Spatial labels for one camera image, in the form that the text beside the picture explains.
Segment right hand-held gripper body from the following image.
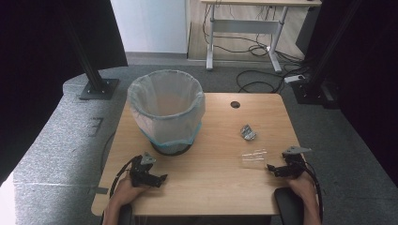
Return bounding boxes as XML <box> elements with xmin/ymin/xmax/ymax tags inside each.
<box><xmin>279</xmin><ymin>145</ymin><xmax>314</xmax><ymax>180</ymax></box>

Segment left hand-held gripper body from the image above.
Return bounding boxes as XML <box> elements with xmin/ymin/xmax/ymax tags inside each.
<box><xmin>129</xmin><ymin>151</ymin><xmax>158</xmax><ymax>188</ymax></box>

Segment clear plastic wrapper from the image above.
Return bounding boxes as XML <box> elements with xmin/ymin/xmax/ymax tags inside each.
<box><xmin>240</xmin><ymin>148</ymin><xmax>268</xmax><ymax>170</ymax></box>

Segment black waste bin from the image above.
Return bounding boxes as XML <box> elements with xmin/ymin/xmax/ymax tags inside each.
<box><xmin>151</xmin><ymin>139</ymin><xmax>193</xmax><ymax>157</ymax></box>

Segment silver foil wrapper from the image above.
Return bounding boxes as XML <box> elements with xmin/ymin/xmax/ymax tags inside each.
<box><xmin>239</xmin><ymin>124</ymin><xmax>258</xmax><ymax>142</ymax></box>

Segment trash bin with plastic liner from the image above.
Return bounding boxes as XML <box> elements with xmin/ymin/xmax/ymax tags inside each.
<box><xmin>127</xmin><ymin>68</ymin><xmax>207</xmax><ymax>148</ymax></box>

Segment person's right hand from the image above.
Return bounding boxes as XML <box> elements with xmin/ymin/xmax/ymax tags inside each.
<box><xmin>288</xmin><ymin>171</ymin><xmax>319</xmax><ymax>200</ymax></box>

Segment person's left hand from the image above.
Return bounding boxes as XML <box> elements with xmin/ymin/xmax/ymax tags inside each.
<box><xmin>110</xmin><ymin>174</ymin><xmax>151</xmax><ymax>206</ymax></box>

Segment black chair armrest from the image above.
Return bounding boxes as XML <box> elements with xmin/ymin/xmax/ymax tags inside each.
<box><xmin>273</xmin><ymin>187</ymin><xmax>305</xmax><ymax>225</ymax></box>
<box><xmin>117</xmin><ymin>203</ymin><xmax>134</xmax><ymax>225</ymax></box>

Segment grey tape strip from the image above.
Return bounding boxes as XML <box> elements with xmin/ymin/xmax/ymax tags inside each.
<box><xmin>88</xmin><ymin>186</ymin><xmax>109</xmax><ymax>196</ymax></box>

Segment white power strip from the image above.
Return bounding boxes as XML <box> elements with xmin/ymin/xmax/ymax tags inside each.
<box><xmin>283</xmin><ymin>74</ymin><xmax>306</xmax><ymax>84</ymax></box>

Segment black metal stand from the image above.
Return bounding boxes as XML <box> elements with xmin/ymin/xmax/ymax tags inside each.
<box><xmin>290</xmin><ymin>0</ymin><xmax>365</xmax><ymax>106</ymax></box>
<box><xmin>61</xmin><ymin>0</ymin><xmax>120</xmax><ymax>101</ymax></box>

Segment black curtain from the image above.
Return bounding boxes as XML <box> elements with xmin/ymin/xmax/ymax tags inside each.
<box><xmin>0</xmin><ymin>0</ymin><xmax>129</xmax><ymax>186</ymax></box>
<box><xmin>295</xmin><ymin>0</ymin><xmax>398</xmax><ymax>188</ymax></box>

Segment white-legged wooden desk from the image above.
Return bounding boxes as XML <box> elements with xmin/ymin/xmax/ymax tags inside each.
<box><xmin>200</xmin><ymin>0</ymin><xmax>323</xmax><ymax>74</ymax></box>

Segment white partition panel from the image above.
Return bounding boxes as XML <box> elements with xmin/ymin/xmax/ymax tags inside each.
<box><xmin>110</xmin><ymin>0</ymin><xmax>191</xmax><ymax>55</ymax></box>

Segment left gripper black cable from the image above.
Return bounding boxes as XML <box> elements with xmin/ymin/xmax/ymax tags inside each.
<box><xmin>109</xmin><ymin>155</ymin><xmax>139</xmax><ymax>199</ymax></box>

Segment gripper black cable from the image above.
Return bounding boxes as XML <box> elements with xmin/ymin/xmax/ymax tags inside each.
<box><xmin>303</xmin><ymin>160</ymin><xmax>325</xmax><ymax>223</ymax></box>
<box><xmin>109</xmin><ymin>155</ymin><xmax>139</xmax><ymax>199</ymax></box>

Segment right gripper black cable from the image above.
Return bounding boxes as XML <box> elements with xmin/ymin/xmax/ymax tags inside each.
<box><xmin>303</xmin><ymin>160</ymin><xmax>325</xmax><ymax>223</ymax></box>

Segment thin black floor cable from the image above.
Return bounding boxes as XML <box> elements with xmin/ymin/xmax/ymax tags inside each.
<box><xmin>99</xmin><ymin>130</ymin><xmax>117</xmax><ymax>173</ymax></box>

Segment black floor cables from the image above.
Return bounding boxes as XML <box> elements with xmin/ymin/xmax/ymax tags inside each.
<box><xmin>202</xmin><ymin>4</ymin><xmax>313</xmax><ymax>95</ymax></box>

